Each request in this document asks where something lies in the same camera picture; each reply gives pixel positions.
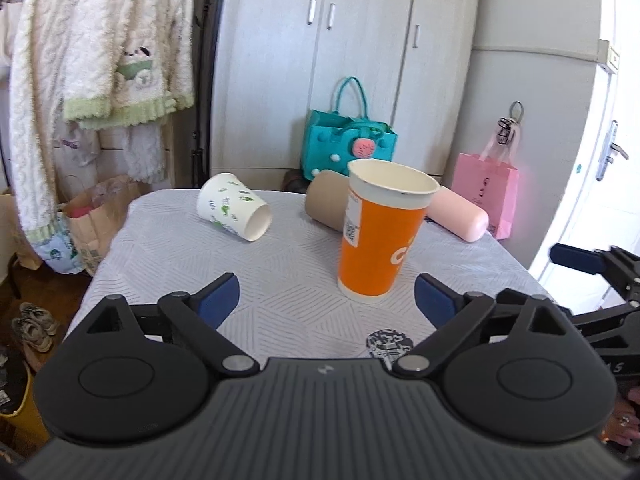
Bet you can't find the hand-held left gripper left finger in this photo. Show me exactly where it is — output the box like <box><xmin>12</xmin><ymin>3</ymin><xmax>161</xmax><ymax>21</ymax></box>
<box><xmin>87</xmin><ymin>272</ymin><xmax>261</xmax><ymax>379</ymax></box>

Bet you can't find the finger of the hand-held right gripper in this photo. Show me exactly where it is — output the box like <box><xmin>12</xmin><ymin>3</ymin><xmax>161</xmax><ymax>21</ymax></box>
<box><xmin>549</xmin><ymin>242</ymin><xmax>640</xmax><ymax>287</ymax></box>

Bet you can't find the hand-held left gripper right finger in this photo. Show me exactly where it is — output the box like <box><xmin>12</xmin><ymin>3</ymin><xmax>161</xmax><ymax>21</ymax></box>
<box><xmin>391</xmin><ymin>273</ymin><xmax>576</xmax><ymax>379</ymax></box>

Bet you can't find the orange paper cup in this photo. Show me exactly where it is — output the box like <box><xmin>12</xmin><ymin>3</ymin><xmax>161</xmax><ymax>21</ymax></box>
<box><xmin>337</xmin><ymin>159</ymin><xmax>441</xmax><ymax>305</ymax></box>

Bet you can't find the pink cup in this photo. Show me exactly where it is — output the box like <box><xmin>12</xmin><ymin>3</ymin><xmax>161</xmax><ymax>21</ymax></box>
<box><xmin>425</xmin><ymin>186</ymin><xmax>490</xmax><ymax>243</ymax></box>

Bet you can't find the white green-printed paper cup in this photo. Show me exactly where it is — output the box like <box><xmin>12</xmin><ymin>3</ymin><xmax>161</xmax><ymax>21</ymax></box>
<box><xmin>196</xmin><ymin>172</ymin><xmax>273</xmax><ymax>243</ymax></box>

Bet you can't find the tan paper cup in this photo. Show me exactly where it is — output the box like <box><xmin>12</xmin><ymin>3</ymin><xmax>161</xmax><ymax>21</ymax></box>
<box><xmin>305</xmin><ymin>170</ymin><xmax>352</xmax><ymax>233</ymax></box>

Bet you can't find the person's right hand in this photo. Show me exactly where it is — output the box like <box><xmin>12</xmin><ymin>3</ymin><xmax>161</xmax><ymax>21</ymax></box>
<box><xmin>602</xmin><ymin>385</ymin><xmax>640</xmax><ymax>459</ymax></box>

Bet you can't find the white door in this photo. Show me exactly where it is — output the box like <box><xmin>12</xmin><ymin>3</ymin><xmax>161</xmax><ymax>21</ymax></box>
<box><xmin>527</xmin><ymin>0</ymin><xmax>640</xmax><ymax>317</ymax></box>

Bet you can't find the black white marker sticker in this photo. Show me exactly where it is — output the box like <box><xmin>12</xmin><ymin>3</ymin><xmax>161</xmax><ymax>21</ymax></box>
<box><xmin>366</xmin><ymin>327</ymin><xmax>415</xmax><ymax>359</ymax></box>

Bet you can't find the grey patterned tablecloth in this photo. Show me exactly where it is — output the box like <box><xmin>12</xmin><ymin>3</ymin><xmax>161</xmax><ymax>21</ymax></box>
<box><xmin>62</xmin><ymin>189</ymin><xmax>557</xmax><ymax>362</ymax></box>

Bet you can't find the pink paper gift bag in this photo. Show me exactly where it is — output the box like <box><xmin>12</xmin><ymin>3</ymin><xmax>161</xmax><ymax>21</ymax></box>
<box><xmin>451</xmin><ymin>137</ymin><xmax>521</xmax><ymax>240</ymax></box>

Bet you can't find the brown paper bag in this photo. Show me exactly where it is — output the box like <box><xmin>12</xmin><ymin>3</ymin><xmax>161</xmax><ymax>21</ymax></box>
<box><xmin>62</xmin><ymin>175</ymin><xmax>147</xmax><ymax>277</ymax></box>

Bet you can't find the blue printed bag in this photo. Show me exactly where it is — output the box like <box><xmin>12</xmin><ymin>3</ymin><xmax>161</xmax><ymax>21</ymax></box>
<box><xmin>34</xmin><ymin>210</ymin><xmax>87</xmax><ymax>275</ymax></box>

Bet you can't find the teal felt handbag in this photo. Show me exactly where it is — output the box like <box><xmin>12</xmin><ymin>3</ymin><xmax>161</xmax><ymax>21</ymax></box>
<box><xmin>301</xmin><ymin>76</ymin><xmax>399</xmax><ymax>181</ymax></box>

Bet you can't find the black tripod pole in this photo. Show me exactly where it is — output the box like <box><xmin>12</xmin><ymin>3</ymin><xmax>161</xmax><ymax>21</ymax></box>
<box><xmin>191</xmin><ymin>0</ymin><xmax>219</xmax><ymax>192</ymax></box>

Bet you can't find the white wardrobe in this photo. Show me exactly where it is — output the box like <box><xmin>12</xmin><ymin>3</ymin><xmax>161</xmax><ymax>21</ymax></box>
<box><xmin>209</xmin><ymin>0</ymin><xmax>482</xmax><ymax>177</ymax></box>

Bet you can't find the yellow bin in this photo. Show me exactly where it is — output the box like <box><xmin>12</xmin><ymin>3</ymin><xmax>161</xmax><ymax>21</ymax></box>
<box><xmin>0</xmin><ymin>360</ymin><xmax>52</xmax><ymax>445</ymax></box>

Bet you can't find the plain white cabinet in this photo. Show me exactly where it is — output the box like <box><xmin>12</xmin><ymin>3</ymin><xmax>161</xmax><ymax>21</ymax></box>
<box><xmin>440</xmin><ymin>0</ymin><xmax>602</xmax><ymax>222</ymax></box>

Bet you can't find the cream fluffy robe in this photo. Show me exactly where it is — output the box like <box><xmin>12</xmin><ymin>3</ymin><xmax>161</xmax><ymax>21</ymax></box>
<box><xmin>9</xmin><ymin>0</ymin><xmax>196</xmax><ymax>262</ymax></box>

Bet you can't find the metal door handle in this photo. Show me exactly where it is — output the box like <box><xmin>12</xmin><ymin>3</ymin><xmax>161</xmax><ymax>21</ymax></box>
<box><xmin>595</xmin><ymin>121</ymin><xmax>630</xmax><ymax>181</ymax></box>

